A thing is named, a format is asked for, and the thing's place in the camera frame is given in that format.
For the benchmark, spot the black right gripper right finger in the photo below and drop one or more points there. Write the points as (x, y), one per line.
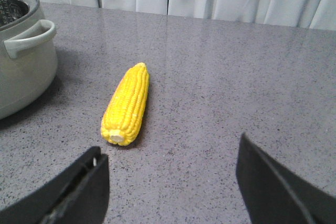
(274, 194)

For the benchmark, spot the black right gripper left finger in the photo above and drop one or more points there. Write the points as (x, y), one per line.
(79, 194)

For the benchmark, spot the pale green electric pot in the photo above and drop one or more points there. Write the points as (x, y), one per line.
(28, 56)

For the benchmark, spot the yellow corn cob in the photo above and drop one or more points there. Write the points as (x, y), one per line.
(122, 120)

